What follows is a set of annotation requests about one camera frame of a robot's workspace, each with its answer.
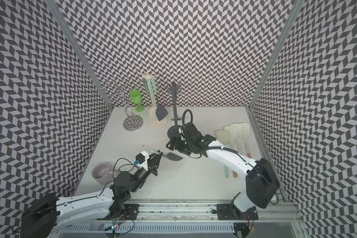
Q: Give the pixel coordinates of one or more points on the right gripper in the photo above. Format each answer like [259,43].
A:
[177,147]

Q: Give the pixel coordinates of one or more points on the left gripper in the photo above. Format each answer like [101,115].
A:
[152,161]

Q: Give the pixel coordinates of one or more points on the dark grey utensil rack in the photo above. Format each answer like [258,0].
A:
[174,130]

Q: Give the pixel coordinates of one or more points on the grey spatula mint handle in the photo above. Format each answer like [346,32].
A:
[161,112]
[170,156]

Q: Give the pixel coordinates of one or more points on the cream spatula mint handle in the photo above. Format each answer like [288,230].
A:
[223,136]

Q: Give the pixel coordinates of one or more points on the cream spatula wooden handle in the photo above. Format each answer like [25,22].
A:
[233,132]
[245,136]

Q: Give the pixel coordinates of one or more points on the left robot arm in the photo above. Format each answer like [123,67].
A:
[50,213]

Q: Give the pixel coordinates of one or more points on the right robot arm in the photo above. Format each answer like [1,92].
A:
[262,183]

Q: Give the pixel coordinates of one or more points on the cream utensil rack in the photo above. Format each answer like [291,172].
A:
[154,123]

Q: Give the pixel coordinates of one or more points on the cream wide turner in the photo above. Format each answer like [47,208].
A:
[152,111]

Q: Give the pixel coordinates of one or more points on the pink ceramic mug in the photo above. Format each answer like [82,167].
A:
[103,173]

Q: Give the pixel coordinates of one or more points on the green plastic goblet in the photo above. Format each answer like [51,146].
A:
[135,96]

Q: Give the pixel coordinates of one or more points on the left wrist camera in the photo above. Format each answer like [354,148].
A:
[141,160]

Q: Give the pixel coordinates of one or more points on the chrome wire mug tree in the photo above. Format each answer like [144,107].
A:
[118,95]

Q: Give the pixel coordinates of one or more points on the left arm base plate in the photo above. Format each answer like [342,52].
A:
[125,211]

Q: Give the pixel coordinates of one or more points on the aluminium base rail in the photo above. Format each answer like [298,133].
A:
[190,217]

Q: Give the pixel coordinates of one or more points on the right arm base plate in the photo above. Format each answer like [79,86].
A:
[230,212]

